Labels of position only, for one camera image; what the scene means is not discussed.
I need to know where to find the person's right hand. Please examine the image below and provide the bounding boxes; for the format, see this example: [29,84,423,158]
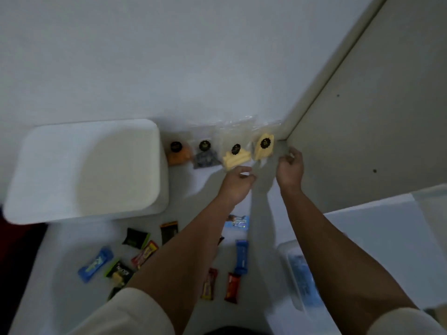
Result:
[276,146,305,194]

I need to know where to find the person's left hand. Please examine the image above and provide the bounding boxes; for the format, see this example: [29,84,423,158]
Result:
[217,166,257,206]

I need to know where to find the bag of yellow sticks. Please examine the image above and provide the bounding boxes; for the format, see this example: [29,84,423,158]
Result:
[250,118,284,161]
[216,118,253,171]

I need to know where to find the small light blue packet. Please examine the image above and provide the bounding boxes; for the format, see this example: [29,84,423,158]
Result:
[224,214,251,231]

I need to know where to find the clear bag of dark snacks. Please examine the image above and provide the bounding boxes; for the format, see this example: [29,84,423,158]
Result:
[190,127,223,170]

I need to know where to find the clear bag of orange snacks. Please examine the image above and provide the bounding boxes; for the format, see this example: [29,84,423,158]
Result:
[164,130,193,167]

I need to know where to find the long blue candy bar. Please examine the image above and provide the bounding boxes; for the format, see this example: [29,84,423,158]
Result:
[234,240,249,275]

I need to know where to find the clear plastic container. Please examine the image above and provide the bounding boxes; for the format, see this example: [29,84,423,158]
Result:
[278,240,332,313]

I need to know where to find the red yellow candy bar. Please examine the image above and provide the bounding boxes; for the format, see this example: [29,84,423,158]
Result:
[201,268,219,301]
[131,240,160,270]

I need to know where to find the cluster of dark candy packets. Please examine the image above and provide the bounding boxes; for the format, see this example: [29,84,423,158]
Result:
[104,221,225,301]

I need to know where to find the white lidded storage box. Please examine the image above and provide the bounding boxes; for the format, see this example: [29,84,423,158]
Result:
[2,119,170,226]

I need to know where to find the blue twist-end candy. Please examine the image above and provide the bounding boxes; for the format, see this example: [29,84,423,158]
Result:
[77,246,114,284]

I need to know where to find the person's right forearm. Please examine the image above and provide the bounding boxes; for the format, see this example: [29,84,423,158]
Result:
[279,186,418,335]

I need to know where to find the person's left forearm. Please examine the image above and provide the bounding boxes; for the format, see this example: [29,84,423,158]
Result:
[125,195,237,332]

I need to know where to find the person's black shorts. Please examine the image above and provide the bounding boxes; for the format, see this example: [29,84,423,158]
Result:
[206,326,273,335]

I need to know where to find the person's white shirt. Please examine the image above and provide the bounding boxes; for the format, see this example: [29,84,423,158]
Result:
[66,288,447,335]

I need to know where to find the white shelf cabinet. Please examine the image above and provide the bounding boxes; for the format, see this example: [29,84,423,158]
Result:
[286,0,447,213]

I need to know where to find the dark red blanket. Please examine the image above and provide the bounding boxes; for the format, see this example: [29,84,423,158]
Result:
[0,205,48,335]

